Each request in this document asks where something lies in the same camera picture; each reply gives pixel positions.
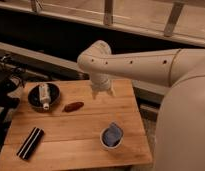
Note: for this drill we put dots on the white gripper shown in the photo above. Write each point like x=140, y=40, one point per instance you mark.
x=100, y=82

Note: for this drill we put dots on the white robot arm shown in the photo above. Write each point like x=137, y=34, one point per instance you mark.
x=180, y=127

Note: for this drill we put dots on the brown sausage-shaped object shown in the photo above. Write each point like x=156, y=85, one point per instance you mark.
x=73, y=106

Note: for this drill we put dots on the white tube in bowl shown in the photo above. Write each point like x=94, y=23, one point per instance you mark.
x=44, y=95

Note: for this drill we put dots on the black round bowl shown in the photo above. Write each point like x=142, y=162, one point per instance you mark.
x=33, y=96

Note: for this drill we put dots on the black white striped block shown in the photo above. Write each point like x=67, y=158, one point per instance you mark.
x=30, y=144

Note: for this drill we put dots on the black equipment with cables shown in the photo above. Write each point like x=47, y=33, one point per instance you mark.
x=9, y=82

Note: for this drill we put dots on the metal railing frame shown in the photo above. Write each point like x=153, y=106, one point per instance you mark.
x=181, y=21

